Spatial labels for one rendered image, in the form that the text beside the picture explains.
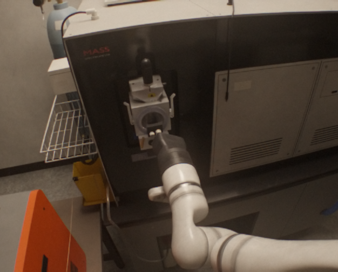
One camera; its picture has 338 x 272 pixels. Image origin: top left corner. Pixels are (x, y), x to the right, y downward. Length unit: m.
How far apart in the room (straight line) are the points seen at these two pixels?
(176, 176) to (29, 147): 2.03
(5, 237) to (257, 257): 0.54
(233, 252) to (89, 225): 0.84
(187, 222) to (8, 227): 0.43
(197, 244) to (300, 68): 0.70
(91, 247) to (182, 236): 0.68
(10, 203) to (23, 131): 1.63
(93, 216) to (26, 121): 1.32
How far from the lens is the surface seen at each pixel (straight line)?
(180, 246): 0.41
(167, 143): 0.57
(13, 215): 0.69
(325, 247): 0.27
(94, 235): 1.07
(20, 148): 2.45
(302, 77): 0.95
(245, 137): 0.97
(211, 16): 0.70
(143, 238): 1.19
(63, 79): 1.05
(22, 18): 1.90
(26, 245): 0.62
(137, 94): 0.66
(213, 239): 0.42
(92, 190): 1.03
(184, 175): 0.49
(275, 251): 0.30
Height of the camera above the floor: 1.60
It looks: 40 degrees down
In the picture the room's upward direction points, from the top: 5 degrees counter-clockwise
